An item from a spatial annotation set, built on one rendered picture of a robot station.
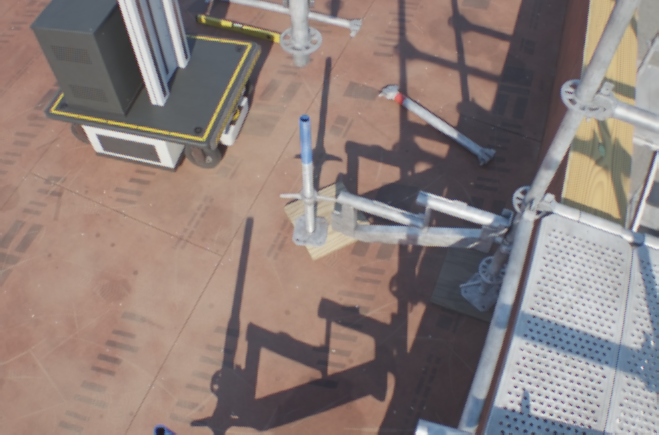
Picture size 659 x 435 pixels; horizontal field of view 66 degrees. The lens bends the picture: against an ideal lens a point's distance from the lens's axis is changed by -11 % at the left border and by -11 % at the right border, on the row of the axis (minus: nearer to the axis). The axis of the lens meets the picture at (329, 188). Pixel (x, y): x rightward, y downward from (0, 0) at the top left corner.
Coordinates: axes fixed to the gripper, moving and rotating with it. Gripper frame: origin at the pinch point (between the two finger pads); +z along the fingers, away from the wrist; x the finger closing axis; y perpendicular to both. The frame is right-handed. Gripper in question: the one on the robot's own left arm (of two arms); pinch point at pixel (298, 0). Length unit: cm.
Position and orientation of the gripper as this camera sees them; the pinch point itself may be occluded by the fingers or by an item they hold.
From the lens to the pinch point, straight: 158.0
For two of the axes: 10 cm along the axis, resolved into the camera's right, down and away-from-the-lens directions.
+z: 0.0, 8.3, -5.6
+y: 0.0, 5.6, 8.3
